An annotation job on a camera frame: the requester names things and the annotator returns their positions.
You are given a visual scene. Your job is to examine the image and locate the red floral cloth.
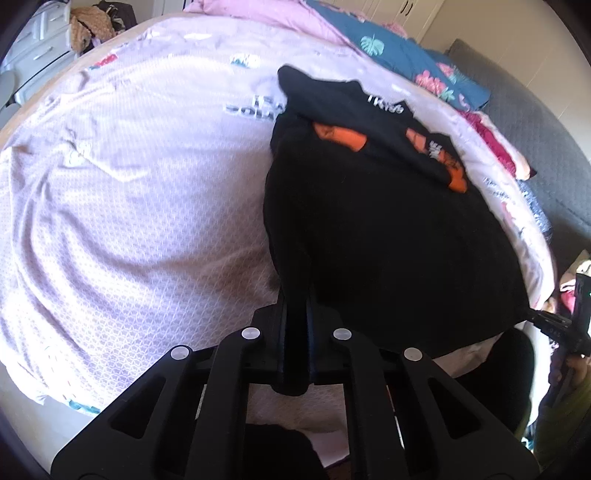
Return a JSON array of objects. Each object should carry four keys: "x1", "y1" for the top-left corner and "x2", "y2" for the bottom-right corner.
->
[{"x1": 457, "y1": 108, "x2": 539, "y2": 181}]

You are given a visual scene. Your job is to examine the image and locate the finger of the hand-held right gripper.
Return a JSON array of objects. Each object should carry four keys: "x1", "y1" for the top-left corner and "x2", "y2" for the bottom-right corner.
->
[{"x1": 529, "y1": 310, "x2": 573, "y2": 343}]

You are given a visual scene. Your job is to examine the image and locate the pink pillow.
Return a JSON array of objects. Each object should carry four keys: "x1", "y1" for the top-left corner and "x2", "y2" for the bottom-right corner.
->
[{"x1": 185, "y1": 0, "x2": 365, "y2": 54}]

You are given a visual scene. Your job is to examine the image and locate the black sweater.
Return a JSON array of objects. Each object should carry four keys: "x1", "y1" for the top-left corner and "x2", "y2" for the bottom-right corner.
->
[{"x1": 263, "y1": 65, "x2": 529, "y2": 347}]

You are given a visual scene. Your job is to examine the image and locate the dark cloth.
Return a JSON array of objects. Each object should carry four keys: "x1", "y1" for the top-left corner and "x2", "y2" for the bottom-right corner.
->
[
  {"x1": 455, "y1": 330, "x2": 536, "y2": 437},
  {"x1": 244, "y1": 424, "x2": 331, "y2": 480}
]

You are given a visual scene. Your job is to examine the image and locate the tan clothes pile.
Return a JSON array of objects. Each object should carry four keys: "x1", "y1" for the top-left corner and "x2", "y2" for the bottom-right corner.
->
[{"x1": 69, "y1": 4, "x2": 116, "y2": 51}]

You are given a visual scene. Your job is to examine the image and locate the person's right forearm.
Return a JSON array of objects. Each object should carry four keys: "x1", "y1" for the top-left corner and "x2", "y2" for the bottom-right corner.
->
[{"x1": 531, "y1": 355, "x2": 591, "y2": 469}]

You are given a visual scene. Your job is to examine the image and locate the blue floral quilt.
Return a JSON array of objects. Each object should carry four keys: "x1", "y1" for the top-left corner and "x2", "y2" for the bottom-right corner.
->
[{"x1": 305, "y1": 0, "x2": 492, "y2": 114}]

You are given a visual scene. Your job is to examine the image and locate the colourful clothes pile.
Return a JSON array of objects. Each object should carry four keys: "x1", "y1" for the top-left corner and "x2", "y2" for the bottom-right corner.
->
[{"x1": 556, "y1": 249, "x2": 591, "y2": 315}]

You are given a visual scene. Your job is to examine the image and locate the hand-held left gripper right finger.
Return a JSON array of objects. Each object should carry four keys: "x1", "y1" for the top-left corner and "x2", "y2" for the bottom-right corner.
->
[{"x1": 294, "y1": 284, "x2": 542, "y2": 480}]

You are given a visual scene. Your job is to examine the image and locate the white wardrobe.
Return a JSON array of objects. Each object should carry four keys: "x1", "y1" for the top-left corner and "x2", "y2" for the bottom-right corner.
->
[{"x1": 332, "y1": 0, "x2": 446, "y2": 44}]

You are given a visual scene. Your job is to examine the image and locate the grey chair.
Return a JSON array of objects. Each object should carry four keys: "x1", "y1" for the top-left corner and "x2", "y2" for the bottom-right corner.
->
[{"x1": 0, "y1": 71, "x2": 17, "y2": 114}]

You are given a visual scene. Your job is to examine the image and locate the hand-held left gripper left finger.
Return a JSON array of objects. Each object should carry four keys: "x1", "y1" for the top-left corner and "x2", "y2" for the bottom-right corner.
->
[{"x1": 50, "y1": 277, "x2": 298, "y2": 480}]

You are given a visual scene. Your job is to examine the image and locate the blue white patterned cloth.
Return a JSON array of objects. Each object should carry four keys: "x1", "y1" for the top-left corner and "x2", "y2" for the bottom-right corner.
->
[{"x1": 515, "y1": 178, "x2": 555, "y2": 243}]

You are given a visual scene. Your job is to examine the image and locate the black clothes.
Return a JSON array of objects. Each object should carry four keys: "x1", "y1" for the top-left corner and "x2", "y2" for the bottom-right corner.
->
[{"x1": 95, "y1": 0, "x2": 139, "y2": 33}]

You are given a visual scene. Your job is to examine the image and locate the white drawer cabinet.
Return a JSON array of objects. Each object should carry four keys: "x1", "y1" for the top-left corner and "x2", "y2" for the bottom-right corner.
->
[{"x1": 0, "y1": 0, "x2": 84, "y2": 104}]

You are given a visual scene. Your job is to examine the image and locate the grey padded headboard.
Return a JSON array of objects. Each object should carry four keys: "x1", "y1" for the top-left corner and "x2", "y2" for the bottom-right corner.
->
[{"x1": 445, "y1": 39, "x2": 591, "y2": 282}]

